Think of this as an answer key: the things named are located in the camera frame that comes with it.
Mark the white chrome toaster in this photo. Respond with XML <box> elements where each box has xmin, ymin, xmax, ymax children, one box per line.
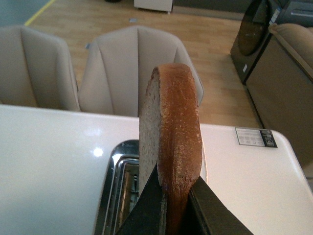
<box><xmin>93</xmin><ymin>139</ymin><xmax>209</xmax><ymax>235</ymax></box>

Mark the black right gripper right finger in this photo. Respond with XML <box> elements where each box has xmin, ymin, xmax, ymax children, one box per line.
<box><xmin>188</xmin><ymin>177</ymin><xmax>252</xmax><ymax>235</ymax></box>

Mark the brown bread slice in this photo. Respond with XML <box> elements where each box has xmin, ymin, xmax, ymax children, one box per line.
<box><xmin>139</xmin><ymin>63</ymin><xmax>202</xmax><ymax>235</ymax></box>

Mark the beige chair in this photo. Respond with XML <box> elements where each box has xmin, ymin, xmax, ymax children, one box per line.
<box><xmin>0</xmin><ymin>25</ymin><xmax>80</xmax><ymax>111</ymax></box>
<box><xmin>78</xmin><ymin>25</ymin><xmax>204</xmax><ymax>117</ymax></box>

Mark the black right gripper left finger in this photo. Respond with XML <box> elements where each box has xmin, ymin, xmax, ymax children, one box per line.
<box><xmin>116</xmin><ymin>167</ymin><xmax>167</xmax><ymax>235</ymax></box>

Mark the dark washing machine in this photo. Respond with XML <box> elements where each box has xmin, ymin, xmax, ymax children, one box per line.
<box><xmin>229</xmin><ymin>0</ymin><xmax>313</xmax><ymax>86</ymax></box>

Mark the beige chair right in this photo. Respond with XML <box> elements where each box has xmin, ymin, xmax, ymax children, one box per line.
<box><xmin>78</xmin><ymin>25</ymin><xmax>204</xmax><ymax>117</ymax></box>

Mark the beige sofa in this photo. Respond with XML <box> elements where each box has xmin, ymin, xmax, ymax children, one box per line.
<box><xmin>246</xmin><ymin>23</ymin><xmax>313</xmax><ymax>178</ymax></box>

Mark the black white table label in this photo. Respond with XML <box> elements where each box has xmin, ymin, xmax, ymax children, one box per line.
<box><xmin>235</xmin><ymin>127</ymin><xmax>277</xmax><ymax>148</ymax></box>

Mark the beige chair left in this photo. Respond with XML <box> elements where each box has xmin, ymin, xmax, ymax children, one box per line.
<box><xmin>0</xmin><ymin>25</ymin><xmax>80</xmax><ymax>111</ymax></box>

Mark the white pillar cabinet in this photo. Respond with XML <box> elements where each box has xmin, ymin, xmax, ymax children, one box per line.
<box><xmin>134</xmin><ymin>0</ymin><xmax>173</xmax><ymax>12</ymax></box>

